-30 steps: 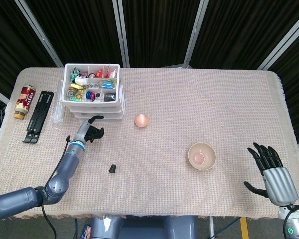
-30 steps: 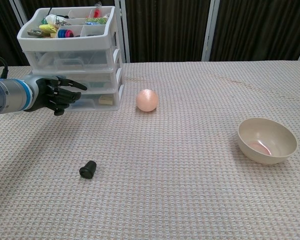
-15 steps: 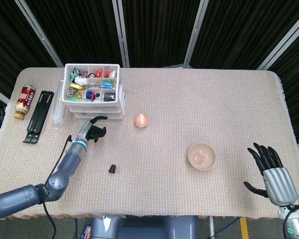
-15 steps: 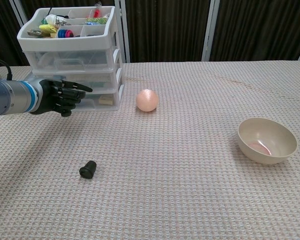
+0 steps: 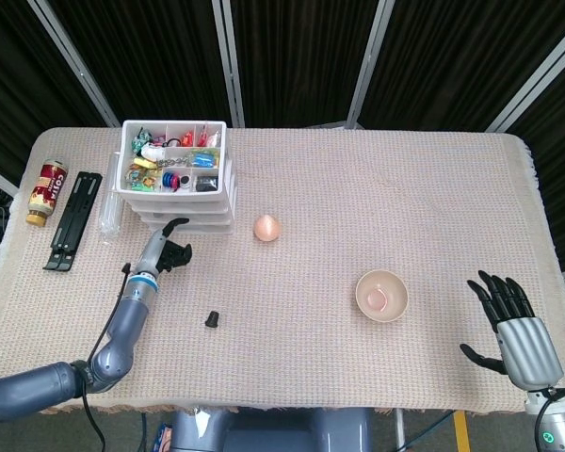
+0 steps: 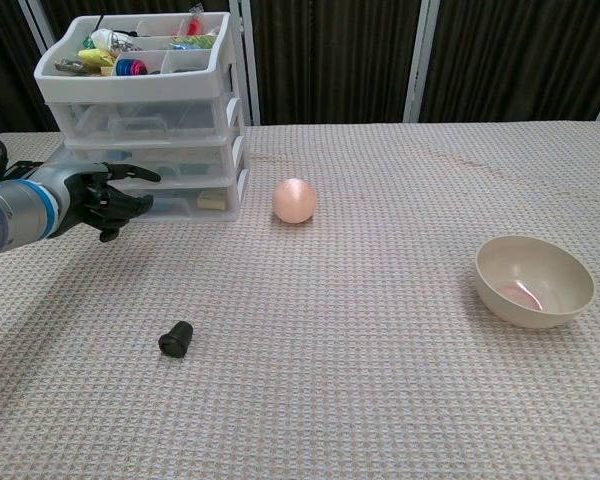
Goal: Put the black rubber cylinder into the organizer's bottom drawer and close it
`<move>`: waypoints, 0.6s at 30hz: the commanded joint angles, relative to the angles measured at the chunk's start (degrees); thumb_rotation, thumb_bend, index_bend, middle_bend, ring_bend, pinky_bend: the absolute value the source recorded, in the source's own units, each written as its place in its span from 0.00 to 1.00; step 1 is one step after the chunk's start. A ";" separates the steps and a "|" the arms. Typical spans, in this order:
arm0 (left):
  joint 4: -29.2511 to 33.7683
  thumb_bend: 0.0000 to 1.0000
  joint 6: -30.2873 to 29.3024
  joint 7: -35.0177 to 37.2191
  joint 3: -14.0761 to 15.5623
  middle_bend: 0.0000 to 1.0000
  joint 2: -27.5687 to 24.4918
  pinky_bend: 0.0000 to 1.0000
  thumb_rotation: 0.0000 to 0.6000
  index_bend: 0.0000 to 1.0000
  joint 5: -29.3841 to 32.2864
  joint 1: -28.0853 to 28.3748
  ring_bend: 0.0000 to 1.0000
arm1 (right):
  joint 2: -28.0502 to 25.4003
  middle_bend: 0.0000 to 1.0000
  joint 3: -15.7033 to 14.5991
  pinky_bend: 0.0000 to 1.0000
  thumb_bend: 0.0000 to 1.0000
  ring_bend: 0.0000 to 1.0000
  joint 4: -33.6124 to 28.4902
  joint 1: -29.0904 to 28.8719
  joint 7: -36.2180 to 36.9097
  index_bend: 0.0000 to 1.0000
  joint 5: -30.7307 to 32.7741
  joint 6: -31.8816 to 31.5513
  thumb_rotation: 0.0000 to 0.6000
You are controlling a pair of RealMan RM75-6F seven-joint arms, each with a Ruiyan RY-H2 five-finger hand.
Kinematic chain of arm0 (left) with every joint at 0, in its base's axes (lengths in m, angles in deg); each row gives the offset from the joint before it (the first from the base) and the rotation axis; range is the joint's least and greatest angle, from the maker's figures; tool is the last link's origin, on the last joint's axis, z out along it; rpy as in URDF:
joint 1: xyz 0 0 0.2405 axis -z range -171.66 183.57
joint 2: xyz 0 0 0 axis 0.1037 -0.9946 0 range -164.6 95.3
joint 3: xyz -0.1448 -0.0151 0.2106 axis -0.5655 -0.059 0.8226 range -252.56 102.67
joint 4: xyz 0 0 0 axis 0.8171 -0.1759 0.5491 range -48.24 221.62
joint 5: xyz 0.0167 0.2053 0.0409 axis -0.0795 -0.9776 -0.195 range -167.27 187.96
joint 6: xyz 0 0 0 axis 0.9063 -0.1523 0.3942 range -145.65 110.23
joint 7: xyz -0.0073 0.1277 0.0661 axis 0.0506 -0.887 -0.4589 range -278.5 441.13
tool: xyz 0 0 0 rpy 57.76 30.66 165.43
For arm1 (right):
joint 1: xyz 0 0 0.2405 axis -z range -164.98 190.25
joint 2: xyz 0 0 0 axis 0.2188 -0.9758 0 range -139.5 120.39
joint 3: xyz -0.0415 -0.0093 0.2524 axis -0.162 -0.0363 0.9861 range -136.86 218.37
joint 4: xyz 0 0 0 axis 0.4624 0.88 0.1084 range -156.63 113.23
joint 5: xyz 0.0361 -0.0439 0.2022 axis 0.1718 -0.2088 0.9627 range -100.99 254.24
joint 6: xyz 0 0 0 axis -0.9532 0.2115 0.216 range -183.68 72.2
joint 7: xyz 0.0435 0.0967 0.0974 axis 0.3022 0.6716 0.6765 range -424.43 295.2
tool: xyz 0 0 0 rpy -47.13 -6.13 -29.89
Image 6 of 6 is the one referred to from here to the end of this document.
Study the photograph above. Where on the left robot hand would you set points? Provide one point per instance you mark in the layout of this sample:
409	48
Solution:
95	200

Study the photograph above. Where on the white plastic drawer organizer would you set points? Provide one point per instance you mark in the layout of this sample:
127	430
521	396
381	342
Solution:
130	87

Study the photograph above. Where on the small black rubber cap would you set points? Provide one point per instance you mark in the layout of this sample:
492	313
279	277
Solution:
176	340

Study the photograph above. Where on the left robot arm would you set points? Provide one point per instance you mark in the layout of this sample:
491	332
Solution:
10	220

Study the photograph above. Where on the black folding stand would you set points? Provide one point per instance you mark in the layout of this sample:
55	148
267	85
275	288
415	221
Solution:
25	169

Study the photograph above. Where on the cream block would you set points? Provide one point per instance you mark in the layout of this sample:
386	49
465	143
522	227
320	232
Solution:
212	200

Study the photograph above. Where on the blue red disc stack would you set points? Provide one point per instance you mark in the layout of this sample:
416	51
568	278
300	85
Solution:
130	68

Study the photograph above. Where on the yellow packet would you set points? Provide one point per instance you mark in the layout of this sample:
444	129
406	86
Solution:
95	56

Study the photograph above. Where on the white rolled object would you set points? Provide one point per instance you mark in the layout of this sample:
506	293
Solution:
105	39

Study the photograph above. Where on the blue green packet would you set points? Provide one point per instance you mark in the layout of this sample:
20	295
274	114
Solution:
195	42

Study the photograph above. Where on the peach ball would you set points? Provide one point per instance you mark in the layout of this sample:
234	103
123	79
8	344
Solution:
295	200

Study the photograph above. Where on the red white packet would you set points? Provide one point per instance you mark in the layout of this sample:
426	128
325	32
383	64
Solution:
195	22

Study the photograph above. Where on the beige woven tablecloth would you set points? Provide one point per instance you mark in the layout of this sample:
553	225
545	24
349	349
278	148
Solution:
330	350

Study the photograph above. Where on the beige bowl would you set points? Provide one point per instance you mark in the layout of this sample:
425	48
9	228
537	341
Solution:
530	255

